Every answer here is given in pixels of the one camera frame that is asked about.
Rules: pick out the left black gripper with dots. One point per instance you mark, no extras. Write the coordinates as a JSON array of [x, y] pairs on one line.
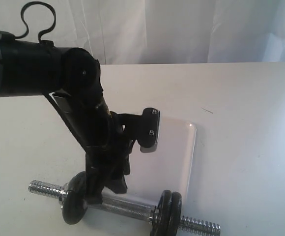
[[106, 160]]

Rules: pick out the chrome threaded dumbbell bar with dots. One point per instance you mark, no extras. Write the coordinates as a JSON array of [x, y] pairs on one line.
[[125, 207]]

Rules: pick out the black weight plate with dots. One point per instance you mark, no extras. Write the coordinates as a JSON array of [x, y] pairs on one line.
[[173, 220], [73, 209]]

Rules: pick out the black weight plate end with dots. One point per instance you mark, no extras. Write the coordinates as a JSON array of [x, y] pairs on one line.
[[161, 220]]

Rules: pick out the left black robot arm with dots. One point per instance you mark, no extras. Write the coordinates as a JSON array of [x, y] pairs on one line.
[[69, 78]]

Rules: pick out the white rectangular tray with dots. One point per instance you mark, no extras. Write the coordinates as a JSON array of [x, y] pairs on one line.
[[167, 168]]

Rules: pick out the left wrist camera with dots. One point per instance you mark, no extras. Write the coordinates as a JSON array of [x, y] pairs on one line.
[[142, 128]]

